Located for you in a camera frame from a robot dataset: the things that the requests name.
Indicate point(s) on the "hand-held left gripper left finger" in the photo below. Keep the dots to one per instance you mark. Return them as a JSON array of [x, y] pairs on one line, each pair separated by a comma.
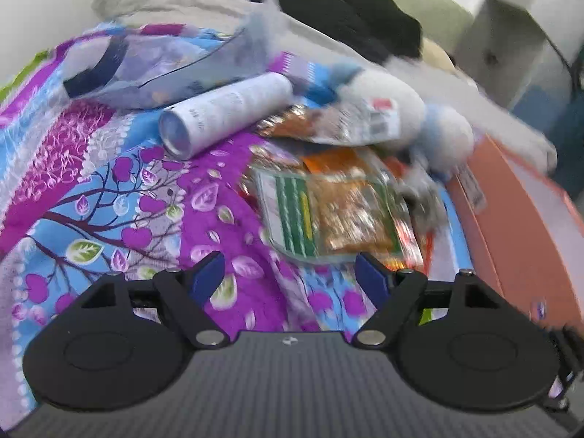
[[207, 274]]

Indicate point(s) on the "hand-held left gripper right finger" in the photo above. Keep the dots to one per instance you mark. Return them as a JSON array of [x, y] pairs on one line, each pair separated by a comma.
[[372, 277]]

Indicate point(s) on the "red snack packet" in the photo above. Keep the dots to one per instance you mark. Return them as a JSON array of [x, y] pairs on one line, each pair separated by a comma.
[[408, 242]]

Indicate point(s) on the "green striped snack packet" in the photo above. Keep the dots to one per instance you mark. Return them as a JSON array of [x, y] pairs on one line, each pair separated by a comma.
[[319, 214]]

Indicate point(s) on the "grey snack packet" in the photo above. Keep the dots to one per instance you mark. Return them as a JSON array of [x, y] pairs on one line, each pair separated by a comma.
[[424, 200]]

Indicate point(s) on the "pink box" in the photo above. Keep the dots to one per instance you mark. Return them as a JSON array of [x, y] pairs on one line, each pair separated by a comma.
[[524, 246]]

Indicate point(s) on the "silver orange snack packet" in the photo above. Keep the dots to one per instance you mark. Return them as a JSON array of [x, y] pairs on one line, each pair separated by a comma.
[[346, 121]]

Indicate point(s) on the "white and blue plush toy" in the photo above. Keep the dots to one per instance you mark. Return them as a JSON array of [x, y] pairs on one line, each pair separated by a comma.
[[449, 137]]

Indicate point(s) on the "white cylindrical bottle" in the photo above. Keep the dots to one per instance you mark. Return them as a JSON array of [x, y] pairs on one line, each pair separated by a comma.
[[219, 109]]

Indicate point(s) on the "printed floral blanket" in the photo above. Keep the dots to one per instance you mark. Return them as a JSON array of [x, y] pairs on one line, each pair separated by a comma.
[[68, 169]]

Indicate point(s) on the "clear blue plastic bag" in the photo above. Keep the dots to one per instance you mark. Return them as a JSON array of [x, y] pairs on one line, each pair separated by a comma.
[[159, 64]]

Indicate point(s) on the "beige pillow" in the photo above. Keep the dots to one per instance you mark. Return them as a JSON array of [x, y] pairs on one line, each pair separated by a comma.
[[435, 54]]

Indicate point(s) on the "black clothing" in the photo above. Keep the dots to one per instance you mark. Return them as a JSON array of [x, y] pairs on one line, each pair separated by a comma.
[[346, 13]]

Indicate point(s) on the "white cabinet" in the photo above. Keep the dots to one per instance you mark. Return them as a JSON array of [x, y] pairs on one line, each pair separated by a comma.
[[502, 41]]

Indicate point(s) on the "grey blanket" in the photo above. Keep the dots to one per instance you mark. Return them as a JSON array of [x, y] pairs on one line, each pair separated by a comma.
[[159, 0]]

